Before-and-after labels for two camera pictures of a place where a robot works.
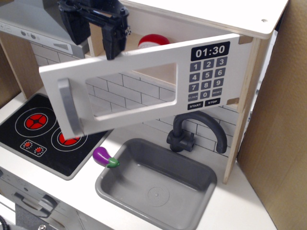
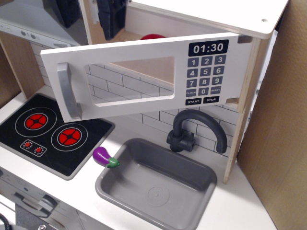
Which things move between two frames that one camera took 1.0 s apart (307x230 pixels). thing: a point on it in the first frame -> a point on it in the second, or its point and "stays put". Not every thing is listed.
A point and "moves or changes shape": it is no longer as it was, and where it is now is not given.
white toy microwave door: (212, 74) moves or changes shape
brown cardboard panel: (273, 152) stays put
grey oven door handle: (46, 205) stays put
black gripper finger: (78, 26) -> (66, 11)
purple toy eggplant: (101, 157) stays put
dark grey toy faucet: (180, 141) stays put
